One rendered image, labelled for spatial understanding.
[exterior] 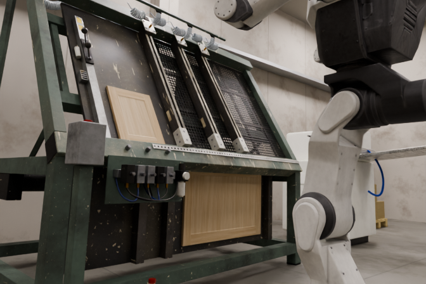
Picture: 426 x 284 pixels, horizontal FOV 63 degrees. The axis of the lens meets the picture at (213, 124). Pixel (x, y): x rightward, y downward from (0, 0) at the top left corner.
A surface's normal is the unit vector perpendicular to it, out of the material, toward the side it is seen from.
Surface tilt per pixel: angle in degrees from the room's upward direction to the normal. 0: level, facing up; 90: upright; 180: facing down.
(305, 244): 90
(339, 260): 60
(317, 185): 90
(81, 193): 90
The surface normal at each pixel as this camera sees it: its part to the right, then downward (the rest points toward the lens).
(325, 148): -0.72, 0.31
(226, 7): -0.51, -0.02
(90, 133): 0.73, -0.08
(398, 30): 0.62, 0.16
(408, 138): -0.76, -0.12
